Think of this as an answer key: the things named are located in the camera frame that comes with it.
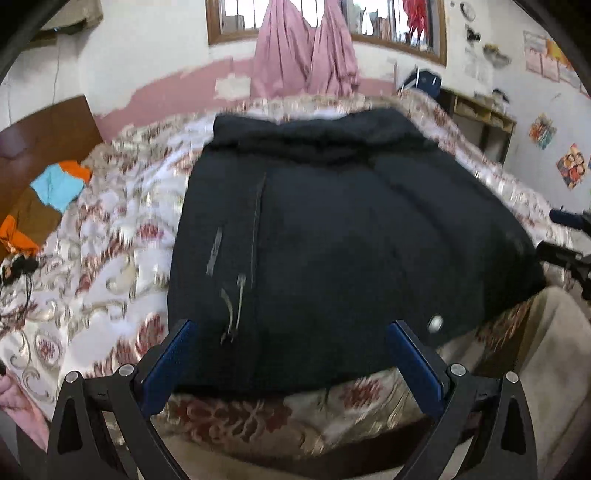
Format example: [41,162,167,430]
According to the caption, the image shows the white wall papers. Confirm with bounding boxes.
[464,46,490,81]

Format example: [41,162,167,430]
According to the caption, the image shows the colourful figure wall poster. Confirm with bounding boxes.
[529,113,557,151]

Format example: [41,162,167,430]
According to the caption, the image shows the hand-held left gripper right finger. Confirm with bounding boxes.
[388,319,539,480]

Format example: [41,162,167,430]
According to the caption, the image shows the family picture wall poster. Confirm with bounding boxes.
[556,143,591,190]

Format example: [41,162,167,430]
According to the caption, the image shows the black jacket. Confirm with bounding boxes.
[166,107,548,398]

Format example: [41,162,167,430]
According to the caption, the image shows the black cables and charger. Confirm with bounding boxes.
[0,254,40,287]

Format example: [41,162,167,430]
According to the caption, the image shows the group of wall certificates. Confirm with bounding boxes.
[524,30,587,93]

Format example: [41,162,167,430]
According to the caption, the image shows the blue backpack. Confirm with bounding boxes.
[397,69,443,97]

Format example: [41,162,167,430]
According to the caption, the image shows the orange blue brown garment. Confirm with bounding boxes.
[0,160,93,257]

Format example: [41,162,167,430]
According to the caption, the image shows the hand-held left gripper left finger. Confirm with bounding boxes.
[46,318,197,480]

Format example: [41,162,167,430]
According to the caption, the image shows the red hanging garment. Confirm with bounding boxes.
[402,0,437,35]

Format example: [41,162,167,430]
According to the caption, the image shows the pink fluffy cloth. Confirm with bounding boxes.
[0,374,51,444]

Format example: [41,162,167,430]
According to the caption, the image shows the floral bedspread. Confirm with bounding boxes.
[0,90,591,455]

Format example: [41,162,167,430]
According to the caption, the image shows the small wall shelf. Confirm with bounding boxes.
[482,44,512,65]

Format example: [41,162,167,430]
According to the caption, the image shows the beige blanket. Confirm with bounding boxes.
[161,286,591,480]

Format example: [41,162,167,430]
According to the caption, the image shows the wooden headboard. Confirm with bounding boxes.
[0,95,105,222]

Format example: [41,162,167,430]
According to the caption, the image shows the wooden desk with shelves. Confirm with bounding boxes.
[438,88,517,164]

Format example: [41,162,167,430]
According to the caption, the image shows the wooden framed barred window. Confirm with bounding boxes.
[205,0,448,65]

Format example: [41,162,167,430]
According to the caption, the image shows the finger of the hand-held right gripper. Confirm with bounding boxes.
[549,209,591,230]
[536,241,591,273]

